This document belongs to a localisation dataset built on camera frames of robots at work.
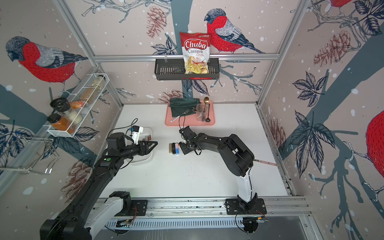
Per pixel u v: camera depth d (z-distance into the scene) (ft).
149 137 3.19
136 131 2.30
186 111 3.79
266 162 2.88
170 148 3.11
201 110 3.70
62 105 2.05
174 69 3.51
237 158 1.65
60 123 2.00
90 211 1.50
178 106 3.97
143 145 2.29
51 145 2.25
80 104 2.29
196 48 2.71
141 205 2.42
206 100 3.46
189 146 2.33
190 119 3.72
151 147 2.42
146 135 3.22
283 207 2.50
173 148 3.08
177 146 3.12
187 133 2.50
